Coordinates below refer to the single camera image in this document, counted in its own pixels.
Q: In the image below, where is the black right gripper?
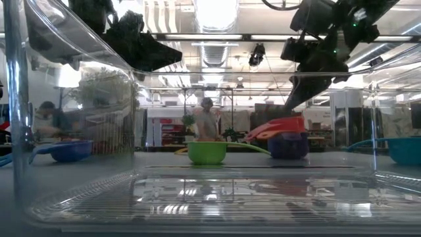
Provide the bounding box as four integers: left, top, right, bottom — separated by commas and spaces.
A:
284, 0, 359, 111

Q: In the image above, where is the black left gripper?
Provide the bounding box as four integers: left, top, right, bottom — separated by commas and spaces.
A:
103, 32, 183, 73

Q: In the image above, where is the red measuring cup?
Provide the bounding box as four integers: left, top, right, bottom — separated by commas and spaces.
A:
249, 117, 307, 134

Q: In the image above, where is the purple measuring cup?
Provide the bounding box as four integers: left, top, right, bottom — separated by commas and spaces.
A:
266, 131, 310, 161

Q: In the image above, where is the green measuring cup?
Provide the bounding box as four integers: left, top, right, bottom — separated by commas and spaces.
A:
187, 141, 271, 166

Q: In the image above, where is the teal measuring cup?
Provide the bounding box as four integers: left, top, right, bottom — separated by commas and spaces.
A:
345, 136, 421, 166

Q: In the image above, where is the blue measuring cup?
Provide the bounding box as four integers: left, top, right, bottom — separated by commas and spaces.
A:
28, 140, 94, 164

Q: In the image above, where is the clear plastic basket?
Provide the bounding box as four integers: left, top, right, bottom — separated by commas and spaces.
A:
0, 0, 421, 231

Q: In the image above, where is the potted plant in ribbed pot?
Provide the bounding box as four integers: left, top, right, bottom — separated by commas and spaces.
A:
74, 67, 141, 155

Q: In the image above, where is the red shelving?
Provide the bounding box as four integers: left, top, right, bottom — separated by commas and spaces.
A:
160, 118, 185, 146

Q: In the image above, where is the overhead rig crossbar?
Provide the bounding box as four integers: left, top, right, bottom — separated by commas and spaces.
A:
151, 32, 421, 43

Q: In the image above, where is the person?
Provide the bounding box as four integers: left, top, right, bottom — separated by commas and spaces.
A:
195, 97, 222, 142
32, 100, 72, 144

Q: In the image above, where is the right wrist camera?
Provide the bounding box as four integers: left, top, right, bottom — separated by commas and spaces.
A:
281, 38, 304, 63

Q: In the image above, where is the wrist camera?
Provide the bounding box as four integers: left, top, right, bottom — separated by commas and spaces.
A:
281, 38, 304, 63
117, 9, 146, 34

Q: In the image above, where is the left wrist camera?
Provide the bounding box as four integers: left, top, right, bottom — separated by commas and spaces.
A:
117, 9, 146, 34

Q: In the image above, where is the silver ventilation duct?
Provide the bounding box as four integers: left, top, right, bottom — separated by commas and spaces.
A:
200, 44, 230, 68

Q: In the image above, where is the black overhead camera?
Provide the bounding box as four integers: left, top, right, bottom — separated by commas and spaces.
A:
248, 42, 266, 66

